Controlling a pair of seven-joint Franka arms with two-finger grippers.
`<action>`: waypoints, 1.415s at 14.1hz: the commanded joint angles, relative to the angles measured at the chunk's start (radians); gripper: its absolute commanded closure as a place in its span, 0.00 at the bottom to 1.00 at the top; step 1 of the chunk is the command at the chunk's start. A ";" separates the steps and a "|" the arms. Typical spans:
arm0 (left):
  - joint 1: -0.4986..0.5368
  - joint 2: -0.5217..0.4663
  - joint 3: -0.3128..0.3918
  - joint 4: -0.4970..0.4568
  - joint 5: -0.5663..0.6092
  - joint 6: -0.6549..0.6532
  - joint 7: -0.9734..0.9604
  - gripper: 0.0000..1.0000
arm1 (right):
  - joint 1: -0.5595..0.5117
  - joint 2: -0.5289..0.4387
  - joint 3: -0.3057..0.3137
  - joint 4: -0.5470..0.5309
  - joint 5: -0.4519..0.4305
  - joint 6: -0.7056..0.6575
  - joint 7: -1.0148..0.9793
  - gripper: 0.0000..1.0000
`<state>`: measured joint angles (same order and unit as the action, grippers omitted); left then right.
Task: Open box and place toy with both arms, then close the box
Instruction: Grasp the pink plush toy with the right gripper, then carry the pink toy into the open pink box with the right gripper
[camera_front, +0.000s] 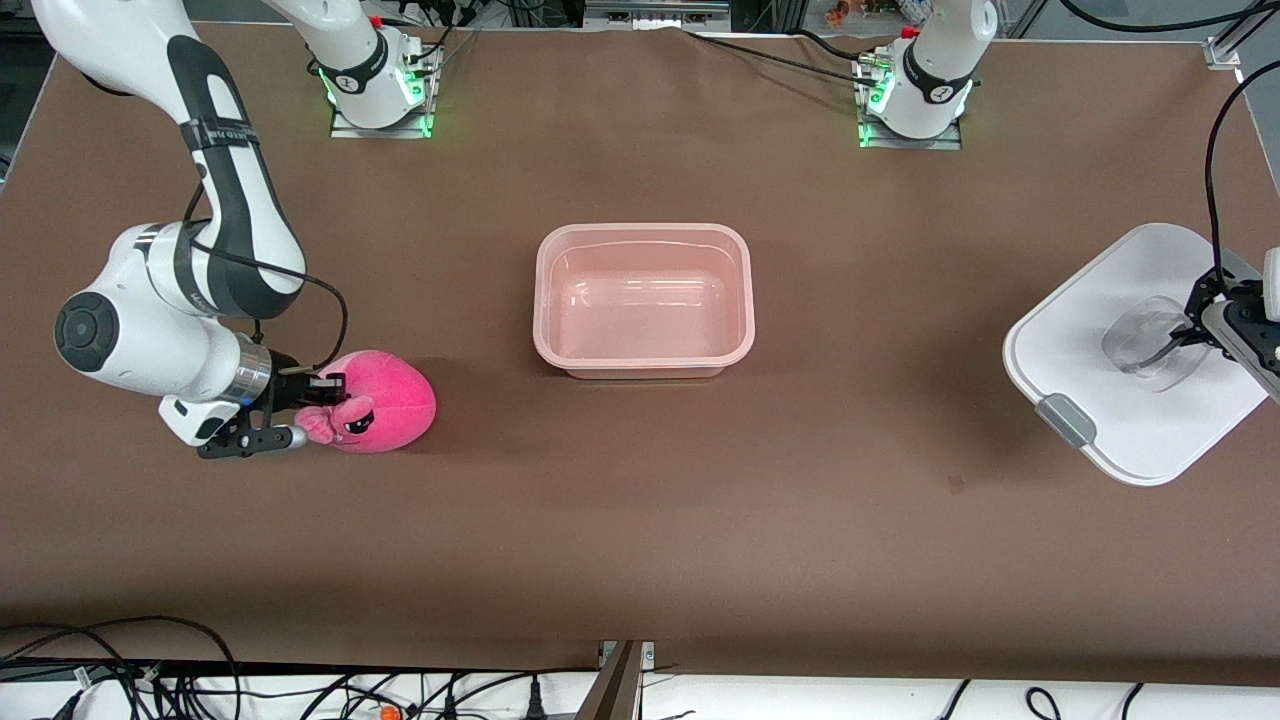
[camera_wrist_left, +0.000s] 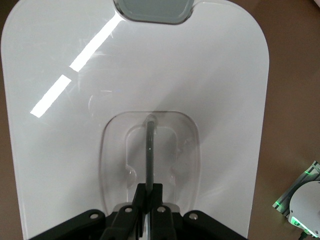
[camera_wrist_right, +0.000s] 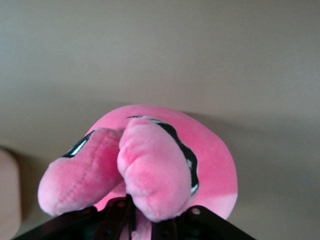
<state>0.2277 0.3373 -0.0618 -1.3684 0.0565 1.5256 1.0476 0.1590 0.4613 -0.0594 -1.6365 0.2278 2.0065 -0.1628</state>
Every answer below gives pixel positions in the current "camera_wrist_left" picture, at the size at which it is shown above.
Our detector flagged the white plastic box lid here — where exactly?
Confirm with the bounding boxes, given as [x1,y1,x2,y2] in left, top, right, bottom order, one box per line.
[0,0,272,240]

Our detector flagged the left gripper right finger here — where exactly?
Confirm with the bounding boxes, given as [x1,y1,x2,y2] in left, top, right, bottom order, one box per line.
[149,183,177,240]

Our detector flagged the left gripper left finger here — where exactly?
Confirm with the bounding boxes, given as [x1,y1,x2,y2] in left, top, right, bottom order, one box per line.
[101,183,149,240]

